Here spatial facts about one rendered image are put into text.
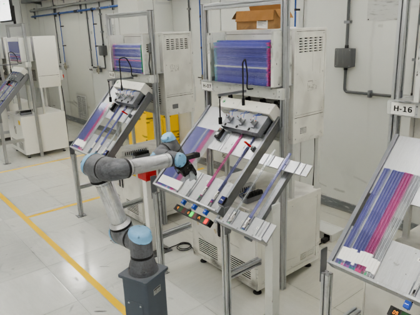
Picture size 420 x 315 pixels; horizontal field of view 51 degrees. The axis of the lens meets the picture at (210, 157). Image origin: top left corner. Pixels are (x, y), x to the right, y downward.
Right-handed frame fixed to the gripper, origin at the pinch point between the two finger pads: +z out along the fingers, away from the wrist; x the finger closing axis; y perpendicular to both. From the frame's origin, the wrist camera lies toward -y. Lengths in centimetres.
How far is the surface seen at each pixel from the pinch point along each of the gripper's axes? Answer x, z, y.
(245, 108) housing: -5, -7, -57
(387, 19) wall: 2, 22, -214
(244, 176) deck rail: 19.0, 10.2, -18.7
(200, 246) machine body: -41, 80, 8
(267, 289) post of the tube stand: 46, 58, 18
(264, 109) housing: 10, -8, -59
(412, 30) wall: 24, 30, -210
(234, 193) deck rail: 19.1, 13.8, -7.7
